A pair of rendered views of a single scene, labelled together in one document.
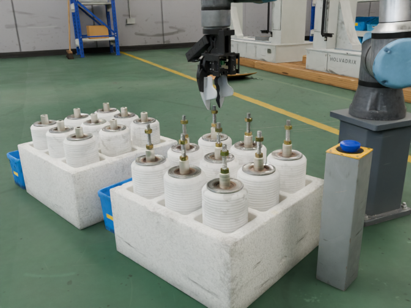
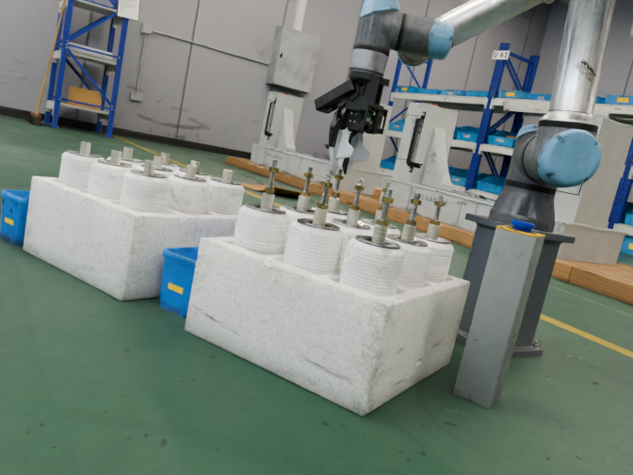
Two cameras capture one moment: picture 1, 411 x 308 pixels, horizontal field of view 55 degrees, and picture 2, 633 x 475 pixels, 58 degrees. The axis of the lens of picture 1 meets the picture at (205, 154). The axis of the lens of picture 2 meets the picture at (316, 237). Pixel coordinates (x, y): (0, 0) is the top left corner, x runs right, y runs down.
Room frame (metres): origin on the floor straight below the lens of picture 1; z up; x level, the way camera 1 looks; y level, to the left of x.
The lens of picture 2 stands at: (-0.14, 0.25, 0.39)
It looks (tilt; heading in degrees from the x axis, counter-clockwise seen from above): 9 degrees down; 348
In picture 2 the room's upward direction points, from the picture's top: 12 degrees clockwise
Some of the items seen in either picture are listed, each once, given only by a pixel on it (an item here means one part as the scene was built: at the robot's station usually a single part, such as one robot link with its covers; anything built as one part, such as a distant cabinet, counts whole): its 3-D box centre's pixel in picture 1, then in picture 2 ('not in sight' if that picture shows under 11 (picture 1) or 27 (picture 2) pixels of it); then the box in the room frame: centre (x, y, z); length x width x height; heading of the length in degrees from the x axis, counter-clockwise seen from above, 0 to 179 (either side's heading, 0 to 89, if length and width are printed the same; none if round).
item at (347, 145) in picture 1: (350, 146); (522, 227); (0.76, -0.30, 0.32); 0.04 x 0.04 x 0.02
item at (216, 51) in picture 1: (218, 52); (363, 104); (1.05, -0.04, 0.49); 0.09 x 0.08 x 0.12; 37
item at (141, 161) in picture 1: (150, 160); (266, 209); (0.90, 0.13, 0.25); 0.08 x 0.08 x 0.01
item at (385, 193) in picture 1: (370, 162); (504, 284); (1.10, -0.50, 0.15); 0.19 x 0.19 x 0.30; 22
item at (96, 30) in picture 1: (97, 32); (85, 98); (6.68, 1.69, 0.36); 0.31 x 0.25 x 0.20; 112
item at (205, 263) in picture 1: (219, 216); (333, 304); (0.90, -0.03, 0.09); 0.39 x 0.39 x 0.18; 47
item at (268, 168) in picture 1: (258, 168); (406, 240); (0.82, -0.12, 0.25); 0.08 x 0.08 x 0.01
